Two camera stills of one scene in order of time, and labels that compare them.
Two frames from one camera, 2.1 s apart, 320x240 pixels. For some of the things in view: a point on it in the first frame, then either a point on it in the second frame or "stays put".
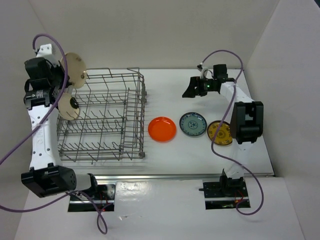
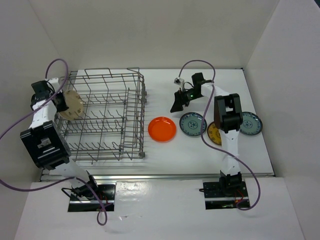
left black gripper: (59, 68) → (63, 106)
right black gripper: (191, 92) → (179, 99)
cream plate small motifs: (76, 69) → (75, 105)
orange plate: (162, 129) stays put
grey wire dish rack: (110, 125) stays put
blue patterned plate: (193, 124) stays put
